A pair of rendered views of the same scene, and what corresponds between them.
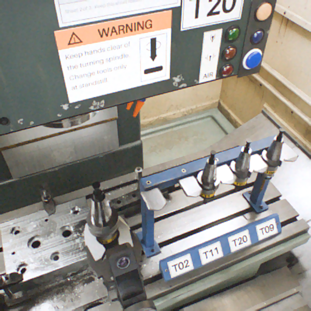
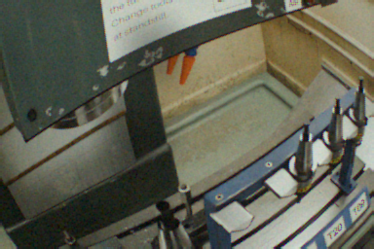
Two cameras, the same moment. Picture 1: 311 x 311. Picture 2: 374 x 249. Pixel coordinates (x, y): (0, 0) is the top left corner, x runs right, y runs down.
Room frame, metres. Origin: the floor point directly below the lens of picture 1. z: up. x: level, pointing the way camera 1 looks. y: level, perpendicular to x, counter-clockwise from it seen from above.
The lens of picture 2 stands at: (0.02, 0.10, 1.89)
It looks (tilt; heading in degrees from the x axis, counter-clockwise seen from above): 41 degrees down; 356
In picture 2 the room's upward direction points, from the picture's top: 9 degrees counter-clockwise
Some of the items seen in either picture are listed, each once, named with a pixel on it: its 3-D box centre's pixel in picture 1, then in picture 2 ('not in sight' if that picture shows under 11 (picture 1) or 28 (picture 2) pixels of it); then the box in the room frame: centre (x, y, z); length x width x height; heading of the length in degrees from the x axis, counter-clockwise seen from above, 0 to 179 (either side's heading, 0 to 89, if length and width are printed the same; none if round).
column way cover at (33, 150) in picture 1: (55, 113); (48, 124); (0.99, 0.37, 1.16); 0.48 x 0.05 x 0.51; 114
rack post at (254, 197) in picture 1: (263, 175); (351, 145); (0.78, -0.38, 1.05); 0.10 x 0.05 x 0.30; 24
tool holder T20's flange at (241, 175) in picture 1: (241, 169); (334, 140); (0.66, -0.25, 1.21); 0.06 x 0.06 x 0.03
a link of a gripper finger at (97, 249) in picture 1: (93, 247); not in sight; (0.35, 0.13, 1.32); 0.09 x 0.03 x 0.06; 37
